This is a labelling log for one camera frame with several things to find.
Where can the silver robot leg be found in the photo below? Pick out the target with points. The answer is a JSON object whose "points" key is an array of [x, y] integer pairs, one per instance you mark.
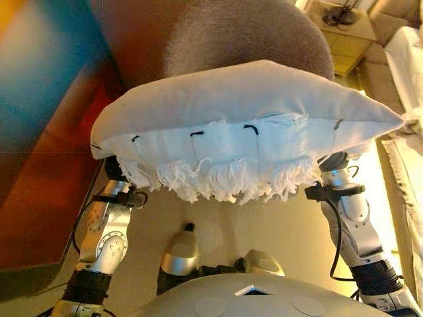
{"points": [[180, 254], [261, 262]]}

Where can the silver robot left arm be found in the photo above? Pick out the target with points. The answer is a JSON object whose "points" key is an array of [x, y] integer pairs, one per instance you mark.
{"points": [[102, 237]]}

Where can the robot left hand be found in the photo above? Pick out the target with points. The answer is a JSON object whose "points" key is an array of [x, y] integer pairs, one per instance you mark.
{"points": [[115, 170]]}

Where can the grey robot torso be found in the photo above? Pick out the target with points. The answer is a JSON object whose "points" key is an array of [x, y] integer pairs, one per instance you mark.
{"points": [[254, 300]]}

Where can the grey upholstered armchair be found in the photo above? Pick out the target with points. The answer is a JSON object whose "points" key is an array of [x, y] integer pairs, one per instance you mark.
{"points": [[231, 36]]}

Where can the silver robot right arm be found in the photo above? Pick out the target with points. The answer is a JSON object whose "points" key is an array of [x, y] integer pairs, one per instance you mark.
{"points": [[360, 231]]}

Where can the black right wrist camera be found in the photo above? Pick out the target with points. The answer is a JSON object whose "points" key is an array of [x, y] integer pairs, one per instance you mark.
{"points": [[330, 191]]}

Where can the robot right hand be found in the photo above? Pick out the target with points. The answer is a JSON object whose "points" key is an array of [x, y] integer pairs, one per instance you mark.
{"points": [[335, 161]]}

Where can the white fringed cushion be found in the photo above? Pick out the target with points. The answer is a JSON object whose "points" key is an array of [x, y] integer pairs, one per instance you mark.
{"points": [[231, 99]]}

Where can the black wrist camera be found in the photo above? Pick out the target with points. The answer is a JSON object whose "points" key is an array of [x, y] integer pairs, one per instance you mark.
{"points": [[127, 199], [330, 191]]}

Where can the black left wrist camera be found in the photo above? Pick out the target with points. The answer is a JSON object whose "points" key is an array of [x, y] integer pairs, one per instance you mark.
{"points": [[127, 199]]}

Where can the beige wooden nightstand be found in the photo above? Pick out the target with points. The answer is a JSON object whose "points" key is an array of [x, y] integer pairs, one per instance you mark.
{"points": [[350, 39]]}

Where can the silver robot left leg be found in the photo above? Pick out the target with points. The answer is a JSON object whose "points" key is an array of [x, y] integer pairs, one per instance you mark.
{"points": [[180, 254]]}

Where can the silver robot right leg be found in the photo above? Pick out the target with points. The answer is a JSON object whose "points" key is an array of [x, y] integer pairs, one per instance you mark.
{"points": [[261, 262]]}

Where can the white bed sheet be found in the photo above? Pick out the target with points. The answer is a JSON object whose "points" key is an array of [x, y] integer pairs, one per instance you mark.
{"points": [[406, 56]]}

